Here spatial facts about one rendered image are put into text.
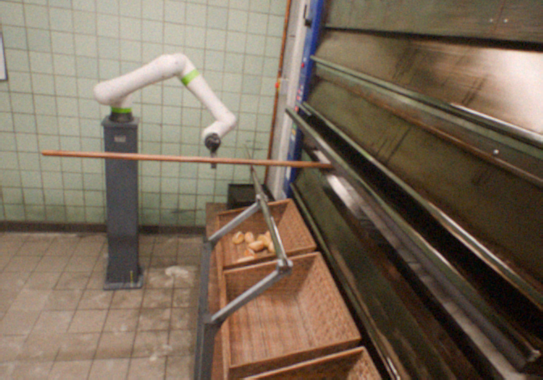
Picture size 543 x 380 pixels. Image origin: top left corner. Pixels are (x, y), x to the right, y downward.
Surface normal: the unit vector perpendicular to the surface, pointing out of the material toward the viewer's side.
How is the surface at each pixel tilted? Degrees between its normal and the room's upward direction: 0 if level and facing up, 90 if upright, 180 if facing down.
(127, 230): 90
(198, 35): 90
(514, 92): 70
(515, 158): 90
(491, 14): 90
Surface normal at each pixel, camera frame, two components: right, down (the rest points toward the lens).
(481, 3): -0.98, -0.05
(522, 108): -0.88, -0.36
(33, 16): 0.17, 0.39
